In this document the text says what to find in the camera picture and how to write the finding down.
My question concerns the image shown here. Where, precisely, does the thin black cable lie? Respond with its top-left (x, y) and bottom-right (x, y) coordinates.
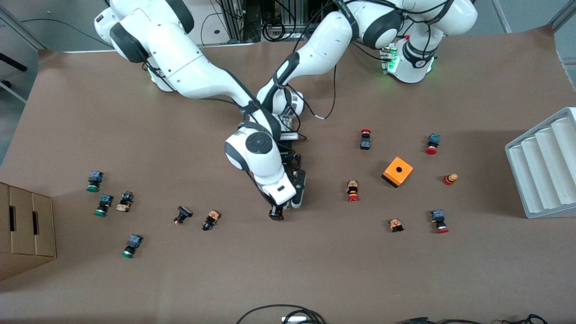
top-left (396, 314), bottom-right (549, 324)

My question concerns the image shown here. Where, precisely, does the black looped cable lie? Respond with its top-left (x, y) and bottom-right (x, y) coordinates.
top-left (236, 305), bottom-right (327, 324)

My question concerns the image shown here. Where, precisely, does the black bar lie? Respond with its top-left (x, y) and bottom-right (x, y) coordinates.
top-left (0, 53), bottom-right (27, 72)

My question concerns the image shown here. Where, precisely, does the equipment rack with cables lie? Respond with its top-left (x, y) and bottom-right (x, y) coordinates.
top-left (198, 0), bottom-right (342, 45)

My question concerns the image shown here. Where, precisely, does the white stepped plastic rack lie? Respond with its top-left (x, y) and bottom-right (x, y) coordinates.
top-left (505, 107), bottom-right (576, 219)

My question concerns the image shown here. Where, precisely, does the black selector switch orange block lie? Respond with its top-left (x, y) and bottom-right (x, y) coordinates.
top-left (202, 210), bottom-right (221, 232)
top-left (116, 191), bottom-right (135, 213)

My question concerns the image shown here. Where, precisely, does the orange button enclosure box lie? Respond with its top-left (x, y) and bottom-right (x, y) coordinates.
top-left (382, 157), bottom-right (414, 189)

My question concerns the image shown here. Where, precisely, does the green mushroom pushbutton switch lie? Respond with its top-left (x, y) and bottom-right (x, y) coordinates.
top-left (121, 234), bottom-right (144, 259)
top-left (86, 171), bottom-right (104, 193)
top-left (94, 194), bottom-right (114, 217)

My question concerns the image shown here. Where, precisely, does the brown cardboard box with slots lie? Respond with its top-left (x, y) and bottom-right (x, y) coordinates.
top-left (0, 182), bottom-right (57, 282)

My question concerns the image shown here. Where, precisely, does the black flat rectangular pushbutton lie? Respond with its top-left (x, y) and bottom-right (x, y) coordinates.
top-left (174, 206), bottom-right (193, 226)

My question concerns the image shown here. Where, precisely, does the black cable white tip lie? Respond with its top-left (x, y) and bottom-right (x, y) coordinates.
top-left (288, 58), bottom-right (338, 120)

